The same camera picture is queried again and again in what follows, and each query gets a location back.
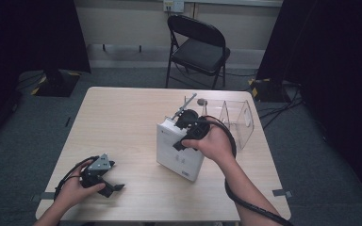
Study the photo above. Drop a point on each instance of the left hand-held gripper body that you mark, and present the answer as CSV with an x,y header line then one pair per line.
x,y
99,166

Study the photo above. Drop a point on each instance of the white wall socket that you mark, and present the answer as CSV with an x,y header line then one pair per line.
x,y
173,5

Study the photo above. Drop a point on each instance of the black curtain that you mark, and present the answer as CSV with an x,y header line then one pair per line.
x,y
336,78
19,40

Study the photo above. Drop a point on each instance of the grey tape strip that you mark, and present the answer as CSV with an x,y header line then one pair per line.
x,y
282,193
42,196

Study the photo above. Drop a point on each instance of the clear acrylic book rack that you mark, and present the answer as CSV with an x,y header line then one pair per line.
x,y
235,119

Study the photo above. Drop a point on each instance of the black folding chair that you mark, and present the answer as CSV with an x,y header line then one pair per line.
x,y
201,53

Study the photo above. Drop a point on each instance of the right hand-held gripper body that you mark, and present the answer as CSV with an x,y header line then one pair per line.
x,y
191,125

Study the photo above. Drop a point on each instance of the black stand base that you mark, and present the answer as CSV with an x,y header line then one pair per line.
x,y
267,89
58,83

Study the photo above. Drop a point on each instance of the white cardboard box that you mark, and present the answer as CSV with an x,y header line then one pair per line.
x,y
176,153

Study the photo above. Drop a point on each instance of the person's right hand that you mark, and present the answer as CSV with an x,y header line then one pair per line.
x,y
215,147

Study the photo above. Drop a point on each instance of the person's left hand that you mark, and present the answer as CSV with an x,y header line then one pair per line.
x,y
75,191

